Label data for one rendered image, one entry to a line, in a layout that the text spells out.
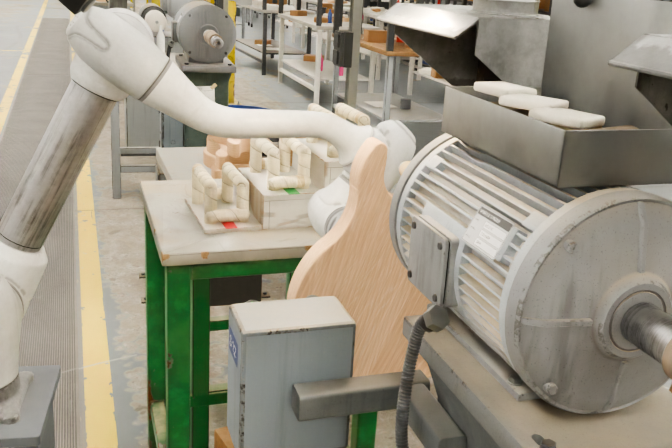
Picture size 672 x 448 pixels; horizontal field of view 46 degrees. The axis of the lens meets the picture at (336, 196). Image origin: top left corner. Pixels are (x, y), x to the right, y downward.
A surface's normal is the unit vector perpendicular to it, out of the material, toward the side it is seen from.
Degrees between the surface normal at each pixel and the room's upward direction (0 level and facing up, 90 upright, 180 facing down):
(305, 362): 90
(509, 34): 90
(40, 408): 0
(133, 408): 0
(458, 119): 90
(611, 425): 0
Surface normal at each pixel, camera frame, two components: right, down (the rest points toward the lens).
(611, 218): 0.14, -0.17
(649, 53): -0.54, -0.73
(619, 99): -0.95, 0.04
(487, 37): 0.31, 0.29
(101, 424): 0.06, -0.96
